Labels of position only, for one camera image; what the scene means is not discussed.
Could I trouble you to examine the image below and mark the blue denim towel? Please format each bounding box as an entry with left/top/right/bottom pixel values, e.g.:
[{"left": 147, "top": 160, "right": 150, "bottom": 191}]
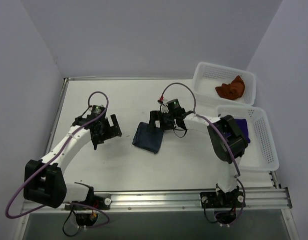
[{"left": 132, "top": 122, "right": 164, "bottom": 154}]

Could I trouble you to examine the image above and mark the orange brown towel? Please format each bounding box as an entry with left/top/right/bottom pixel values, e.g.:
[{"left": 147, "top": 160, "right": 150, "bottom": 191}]
[{"left": 215, "top": 75, "right": 245, "bottom": 101}]

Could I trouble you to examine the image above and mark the purple towel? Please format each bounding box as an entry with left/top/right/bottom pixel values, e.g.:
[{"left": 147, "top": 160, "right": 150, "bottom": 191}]
[{"left": 222, "top": 118, "right": 250, "bottom": 145}]

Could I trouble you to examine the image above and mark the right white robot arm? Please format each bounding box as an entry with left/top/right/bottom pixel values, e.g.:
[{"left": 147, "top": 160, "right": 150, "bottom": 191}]
[{"left": 148, "top": 99, "right": 248, "bottom": 194}]

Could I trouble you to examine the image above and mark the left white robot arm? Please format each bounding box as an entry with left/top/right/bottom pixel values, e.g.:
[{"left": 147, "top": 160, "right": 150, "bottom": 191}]
[{"left": 23, "top": 105, "right": 122, "bottom": 208}]

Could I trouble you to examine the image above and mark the white source basket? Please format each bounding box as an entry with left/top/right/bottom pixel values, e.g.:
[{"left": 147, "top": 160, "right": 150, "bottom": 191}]
[{"left": 192, "top": 62, "right": 256, "bottom": 106}]

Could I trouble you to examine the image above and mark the white stacking basket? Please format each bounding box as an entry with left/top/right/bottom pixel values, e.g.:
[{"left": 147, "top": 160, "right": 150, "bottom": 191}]
[{"left": 216, "top": 105, "right": 279, "bottom": 172}]

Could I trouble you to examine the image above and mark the aluminium mounting rail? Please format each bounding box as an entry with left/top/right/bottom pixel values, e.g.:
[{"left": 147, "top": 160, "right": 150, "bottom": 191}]
[{"left": 21, "top": 188, "right": 293, "bottom": 213}]

